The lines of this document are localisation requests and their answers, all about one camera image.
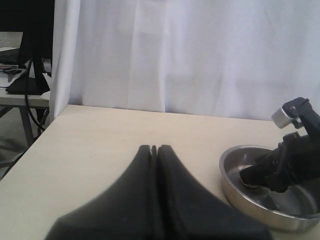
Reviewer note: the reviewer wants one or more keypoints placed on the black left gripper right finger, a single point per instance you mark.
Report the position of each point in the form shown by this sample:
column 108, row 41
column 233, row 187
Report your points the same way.
column 190, row 212

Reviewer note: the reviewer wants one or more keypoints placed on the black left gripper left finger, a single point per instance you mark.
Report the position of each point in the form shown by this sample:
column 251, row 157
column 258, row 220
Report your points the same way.
column 128, row 210

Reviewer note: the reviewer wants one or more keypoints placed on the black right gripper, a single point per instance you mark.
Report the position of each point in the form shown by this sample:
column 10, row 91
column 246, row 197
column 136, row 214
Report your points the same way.
column 294, row 161

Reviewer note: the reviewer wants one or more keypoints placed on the wooden die with black pips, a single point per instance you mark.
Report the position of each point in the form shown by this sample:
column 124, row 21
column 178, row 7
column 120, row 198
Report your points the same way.
column 247, row 185

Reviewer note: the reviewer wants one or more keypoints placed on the round stainless steel bowl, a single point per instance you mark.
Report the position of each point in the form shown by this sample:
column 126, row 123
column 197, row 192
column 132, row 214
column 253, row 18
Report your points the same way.
column 295, row 210

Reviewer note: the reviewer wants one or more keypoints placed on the white curtain backdrop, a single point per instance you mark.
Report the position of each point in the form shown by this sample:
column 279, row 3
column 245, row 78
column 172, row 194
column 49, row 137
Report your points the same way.
column 228, row 58

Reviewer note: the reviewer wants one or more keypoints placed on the grey side table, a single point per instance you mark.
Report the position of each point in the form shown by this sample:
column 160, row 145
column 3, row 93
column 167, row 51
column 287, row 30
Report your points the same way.
column 9, row 101

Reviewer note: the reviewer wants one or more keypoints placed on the black monitor stand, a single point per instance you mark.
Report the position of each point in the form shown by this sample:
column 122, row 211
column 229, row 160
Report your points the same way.
column 35, row 19

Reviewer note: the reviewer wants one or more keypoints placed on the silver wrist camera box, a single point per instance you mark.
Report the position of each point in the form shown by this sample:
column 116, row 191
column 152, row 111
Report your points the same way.
column 289, row 114

